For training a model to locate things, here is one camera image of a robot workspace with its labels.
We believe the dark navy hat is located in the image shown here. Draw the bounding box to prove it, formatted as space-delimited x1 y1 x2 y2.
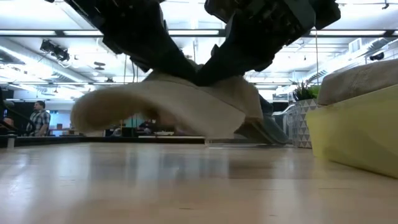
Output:
234 95 290 146

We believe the beige cap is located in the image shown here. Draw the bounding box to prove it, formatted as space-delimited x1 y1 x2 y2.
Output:
70 70 265 140
317 58 398 106

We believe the black aluminium table frame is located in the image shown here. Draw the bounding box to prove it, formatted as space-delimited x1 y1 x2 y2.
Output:
0 136 206 149

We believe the light mesh cap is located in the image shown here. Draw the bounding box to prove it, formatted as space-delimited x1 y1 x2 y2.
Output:
272 104 301 146

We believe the person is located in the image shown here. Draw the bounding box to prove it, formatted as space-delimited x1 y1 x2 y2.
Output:
137 119 157 137
26 100 52 138

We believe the black overhead crossbar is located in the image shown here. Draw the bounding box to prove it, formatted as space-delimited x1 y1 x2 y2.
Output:
0 29 398 39

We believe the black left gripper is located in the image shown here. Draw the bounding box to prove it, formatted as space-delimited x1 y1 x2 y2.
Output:
63 0 200 85

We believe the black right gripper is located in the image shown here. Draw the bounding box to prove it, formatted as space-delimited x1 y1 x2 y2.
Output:
195 0 341 87

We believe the black ceiling-mounted device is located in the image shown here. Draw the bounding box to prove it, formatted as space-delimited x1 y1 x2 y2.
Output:
39 39 71 62

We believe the yellow plastic bin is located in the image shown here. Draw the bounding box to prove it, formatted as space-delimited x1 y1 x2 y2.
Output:
306 84 398 180

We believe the potted green plant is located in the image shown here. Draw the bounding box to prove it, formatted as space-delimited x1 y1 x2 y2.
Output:
289 79 323 149

